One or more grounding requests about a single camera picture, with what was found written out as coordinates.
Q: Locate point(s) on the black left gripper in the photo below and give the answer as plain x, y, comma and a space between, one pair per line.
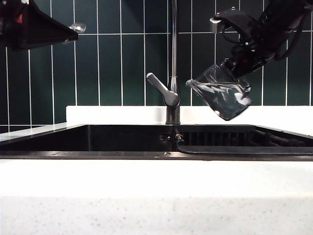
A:
9, 24

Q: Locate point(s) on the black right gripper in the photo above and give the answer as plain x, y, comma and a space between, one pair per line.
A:
256, 49

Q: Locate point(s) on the clear glass mug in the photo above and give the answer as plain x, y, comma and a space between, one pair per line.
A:
225, 102

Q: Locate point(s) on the dark metal kitchen faucet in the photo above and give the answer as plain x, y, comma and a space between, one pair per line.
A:
173, 112

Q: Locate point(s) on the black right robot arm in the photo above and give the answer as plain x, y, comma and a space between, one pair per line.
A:
281, 19

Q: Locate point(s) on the black slatted sink rack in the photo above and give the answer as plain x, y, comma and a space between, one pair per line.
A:
244, 149

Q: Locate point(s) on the small black yellow sink fitting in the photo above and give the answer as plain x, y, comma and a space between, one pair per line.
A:
179, 138

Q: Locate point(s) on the black sink basin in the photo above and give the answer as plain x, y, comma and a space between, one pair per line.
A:
122, 139

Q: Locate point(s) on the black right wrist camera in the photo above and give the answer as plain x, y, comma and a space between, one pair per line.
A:
234, 18

